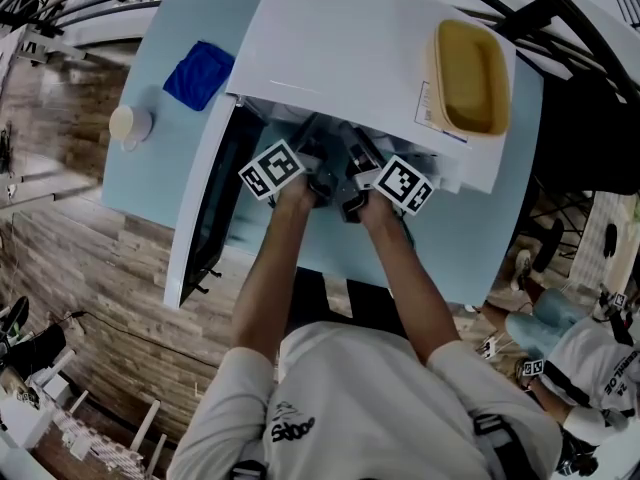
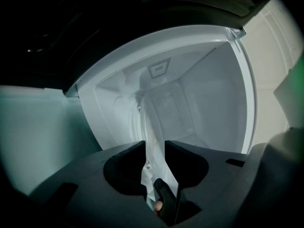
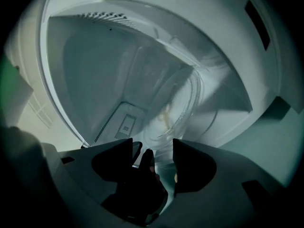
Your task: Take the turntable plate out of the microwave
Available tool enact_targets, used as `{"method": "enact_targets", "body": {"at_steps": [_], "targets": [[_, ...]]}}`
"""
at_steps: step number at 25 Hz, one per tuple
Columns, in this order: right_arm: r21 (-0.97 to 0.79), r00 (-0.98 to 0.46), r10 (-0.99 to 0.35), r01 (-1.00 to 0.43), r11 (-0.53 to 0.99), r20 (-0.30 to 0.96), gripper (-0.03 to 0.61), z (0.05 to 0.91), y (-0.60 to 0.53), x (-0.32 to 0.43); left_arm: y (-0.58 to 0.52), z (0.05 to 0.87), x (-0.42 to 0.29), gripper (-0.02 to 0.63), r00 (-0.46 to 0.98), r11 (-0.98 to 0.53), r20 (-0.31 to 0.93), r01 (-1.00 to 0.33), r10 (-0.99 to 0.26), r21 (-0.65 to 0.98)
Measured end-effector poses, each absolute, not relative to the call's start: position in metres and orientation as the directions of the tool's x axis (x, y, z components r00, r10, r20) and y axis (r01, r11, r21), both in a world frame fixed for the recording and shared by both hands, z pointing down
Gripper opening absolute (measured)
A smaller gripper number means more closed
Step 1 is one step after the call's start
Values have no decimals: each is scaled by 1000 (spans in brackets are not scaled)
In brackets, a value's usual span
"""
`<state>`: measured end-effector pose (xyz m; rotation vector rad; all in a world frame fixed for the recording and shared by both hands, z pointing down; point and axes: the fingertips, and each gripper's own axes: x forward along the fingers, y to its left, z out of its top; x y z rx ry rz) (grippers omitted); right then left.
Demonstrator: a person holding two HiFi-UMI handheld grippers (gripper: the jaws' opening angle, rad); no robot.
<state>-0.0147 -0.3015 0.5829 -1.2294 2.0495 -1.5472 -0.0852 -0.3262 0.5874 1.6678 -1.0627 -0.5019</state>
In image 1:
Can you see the person's left forearm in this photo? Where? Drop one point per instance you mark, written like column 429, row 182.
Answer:
column 265, row 278

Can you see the person's right forearm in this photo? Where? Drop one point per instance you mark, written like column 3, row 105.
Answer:
column 410, row 293

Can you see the pale checked mat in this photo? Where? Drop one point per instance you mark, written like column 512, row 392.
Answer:
column 587, row 268

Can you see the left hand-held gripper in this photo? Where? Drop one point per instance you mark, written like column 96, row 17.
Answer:
column 272, row 168

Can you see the black bag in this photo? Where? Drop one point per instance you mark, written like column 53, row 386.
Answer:
column 35, row 340

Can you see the white cup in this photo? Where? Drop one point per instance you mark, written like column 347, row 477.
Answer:
column 130, row 123

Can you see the white wooden rack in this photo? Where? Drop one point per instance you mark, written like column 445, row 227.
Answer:
column 30, row 428

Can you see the person's black trousers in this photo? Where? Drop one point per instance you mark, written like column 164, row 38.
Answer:
column 360, row 303

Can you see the black office chair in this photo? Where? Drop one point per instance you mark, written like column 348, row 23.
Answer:
column 575, row 158

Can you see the white label sticker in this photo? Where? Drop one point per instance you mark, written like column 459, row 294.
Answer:
column 425, row 113

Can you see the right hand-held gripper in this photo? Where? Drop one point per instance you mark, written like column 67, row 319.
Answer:
column 402, row 185

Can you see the yellow plastic basin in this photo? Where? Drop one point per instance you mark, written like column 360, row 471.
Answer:
column 475, row 78

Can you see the blue cloth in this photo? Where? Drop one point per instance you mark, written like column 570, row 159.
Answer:
column 200, row 75

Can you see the person's white shirt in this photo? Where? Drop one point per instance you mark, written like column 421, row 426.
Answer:
column 375, row 403

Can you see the white microwave oven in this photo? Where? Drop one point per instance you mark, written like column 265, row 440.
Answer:
column 350, row 43

